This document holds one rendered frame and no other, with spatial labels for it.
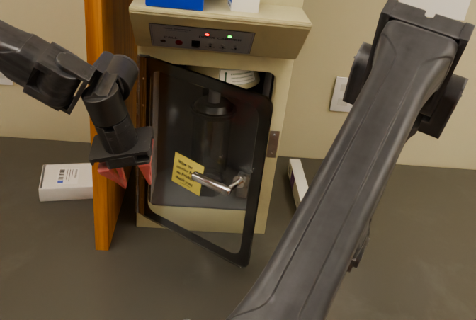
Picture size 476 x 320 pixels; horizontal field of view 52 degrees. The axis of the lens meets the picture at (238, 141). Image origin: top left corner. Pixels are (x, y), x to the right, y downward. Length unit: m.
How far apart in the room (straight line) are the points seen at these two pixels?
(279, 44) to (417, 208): 0.75
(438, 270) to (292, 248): 1.00
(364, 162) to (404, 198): 1.18
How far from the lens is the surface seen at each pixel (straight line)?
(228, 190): 0.91
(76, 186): 1.33
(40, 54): 0.75
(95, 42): 0.93
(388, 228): 1.38
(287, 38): 0.92
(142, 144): 0.80
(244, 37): 0.92
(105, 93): 0.75
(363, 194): 0.35
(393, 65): 0.41
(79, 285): 1.11
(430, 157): 1.77
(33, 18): 1.52
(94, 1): 0.91
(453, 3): 1.58
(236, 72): 1.06
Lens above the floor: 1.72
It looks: 29 degrees down
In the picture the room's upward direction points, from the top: 7 degrees clockwise
